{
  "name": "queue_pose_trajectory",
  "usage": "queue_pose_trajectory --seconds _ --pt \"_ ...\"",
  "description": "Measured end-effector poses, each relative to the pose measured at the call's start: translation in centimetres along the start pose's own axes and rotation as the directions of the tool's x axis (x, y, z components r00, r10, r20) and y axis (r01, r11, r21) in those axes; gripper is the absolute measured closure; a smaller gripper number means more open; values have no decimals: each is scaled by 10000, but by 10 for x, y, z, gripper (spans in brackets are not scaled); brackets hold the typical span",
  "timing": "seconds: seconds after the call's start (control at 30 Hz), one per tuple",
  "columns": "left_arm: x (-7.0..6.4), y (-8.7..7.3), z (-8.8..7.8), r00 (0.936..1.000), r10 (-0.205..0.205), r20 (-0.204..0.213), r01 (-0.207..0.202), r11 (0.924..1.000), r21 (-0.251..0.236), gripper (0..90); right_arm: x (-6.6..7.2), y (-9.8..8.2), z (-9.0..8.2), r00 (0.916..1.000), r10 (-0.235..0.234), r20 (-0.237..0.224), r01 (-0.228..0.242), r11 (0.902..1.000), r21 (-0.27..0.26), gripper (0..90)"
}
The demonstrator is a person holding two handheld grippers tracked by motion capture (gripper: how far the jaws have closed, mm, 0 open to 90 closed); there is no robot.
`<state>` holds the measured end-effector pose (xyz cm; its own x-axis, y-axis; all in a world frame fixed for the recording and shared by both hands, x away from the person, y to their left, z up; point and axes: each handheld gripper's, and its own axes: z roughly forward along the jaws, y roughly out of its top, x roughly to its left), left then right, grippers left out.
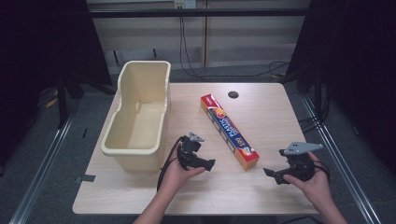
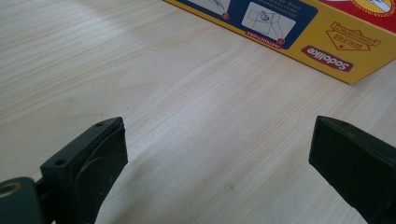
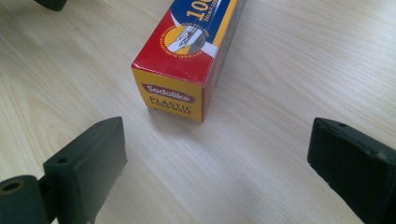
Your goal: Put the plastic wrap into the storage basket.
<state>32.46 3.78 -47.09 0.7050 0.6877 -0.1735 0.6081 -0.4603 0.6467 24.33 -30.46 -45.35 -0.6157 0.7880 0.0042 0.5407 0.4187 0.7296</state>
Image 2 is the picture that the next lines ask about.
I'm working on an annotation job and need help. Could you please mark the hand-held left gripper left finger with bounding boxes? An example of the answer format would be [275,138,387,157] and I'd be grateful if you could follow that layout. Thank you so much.
[39,116,129,224]

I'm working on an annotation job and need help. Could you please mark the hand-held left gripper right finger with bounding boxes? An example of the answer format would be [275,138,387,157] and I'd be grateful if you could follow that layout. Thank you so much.
[308,115,396,224]

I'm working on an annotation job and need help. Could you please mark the yellow cardboard box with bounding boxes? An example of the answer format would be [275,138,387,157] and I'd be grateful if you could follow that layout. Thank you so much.
[163,0,396,86]

